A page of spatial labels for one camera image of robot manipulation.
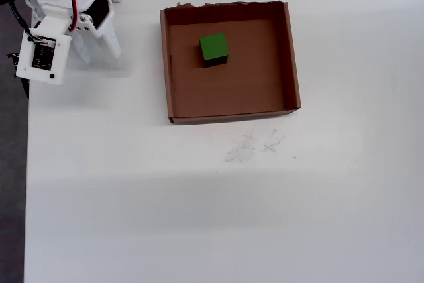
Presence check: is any green wooden cube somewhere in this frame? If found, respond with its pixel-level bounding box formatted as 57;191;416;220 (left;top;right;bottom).
199;32;230;68

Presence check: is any brown cardboard box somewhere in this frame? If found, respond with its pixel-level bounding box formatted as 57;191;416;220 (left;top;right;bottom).
160;0;303;126

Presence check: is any white square camera mount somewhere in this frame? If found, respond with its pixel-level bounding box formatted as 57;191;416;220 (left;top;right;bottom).
15;3;72;85

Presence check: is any black camera cable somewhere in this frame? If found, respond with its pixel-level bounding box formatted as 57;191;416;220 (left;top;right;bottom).
8;0;33;38

